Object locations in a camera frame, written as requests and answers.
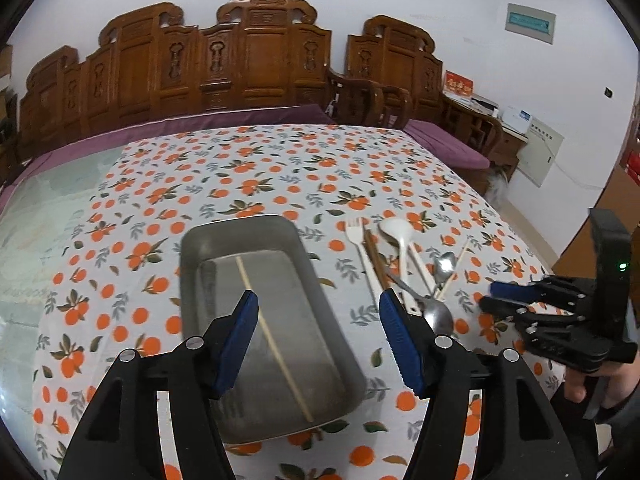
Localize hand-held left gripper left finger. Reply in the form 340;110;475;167
59;290;260;480

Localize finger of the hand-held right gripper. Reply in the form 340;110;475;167
490;275;597;307
480;297;581;328

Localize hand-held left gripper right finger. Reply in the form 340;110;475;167
378;290;583;480

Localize large metal spoon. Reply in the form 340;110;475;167
385;270;455;339

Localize rectangular metal tray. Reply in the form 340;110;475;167
179;214;368;445

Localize white plastic fork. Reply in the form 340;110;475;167
346;217;382;307

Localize large white ladle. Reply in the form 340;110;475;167
378;218;418;317

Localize person's right hand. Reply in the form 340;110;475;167
564;355;640;423

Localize brown wooden board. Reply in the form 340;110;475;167
550;164;640;281

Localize small metal spoon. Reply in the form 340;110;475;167
433;251;457;301

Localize brown wooden chopstick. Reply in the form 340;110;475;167
367;230;395;293
363;230;390;292

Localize white fluffy bundle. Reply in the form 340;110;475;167
486;169;510;207

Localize wooden side table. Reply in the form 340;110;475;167
442;92;530;182

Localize purple armchair cushion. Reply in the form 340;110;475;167
404;119;492;172

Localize orange print tablecloth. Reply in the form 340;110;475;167
32;125;567;480

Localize white box with blue label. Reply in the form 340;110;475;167
500;106;534;134

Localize red desk calendar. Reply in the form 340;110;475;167
444;70;474;99

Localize long purple bench cushion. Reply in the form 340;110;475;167
0;104;335;213

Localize carved wooden armchair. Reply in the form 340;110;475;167
345;16;505;196

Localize carved wooden bench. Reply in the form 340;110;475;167
0;0;385;177

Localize white wall panel box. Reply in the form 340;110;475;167
517;116;566;189

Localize green window wall box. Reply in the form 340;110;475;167
504;3;556;45

